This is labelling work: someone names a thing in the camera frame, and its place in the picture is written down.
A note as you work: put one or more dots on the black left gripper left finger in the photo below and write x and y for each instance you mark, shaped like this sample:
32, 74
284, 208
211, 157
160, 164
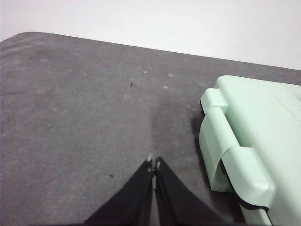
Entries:
131, 202

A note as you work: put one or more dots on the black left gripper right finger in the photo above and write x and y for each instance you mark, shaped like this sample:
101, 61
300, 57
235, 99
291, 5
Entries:
178, 204

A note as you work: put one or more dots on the mint green breakfast machine base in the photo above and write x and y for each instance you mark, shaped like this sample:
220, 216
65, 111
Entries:
211, 146

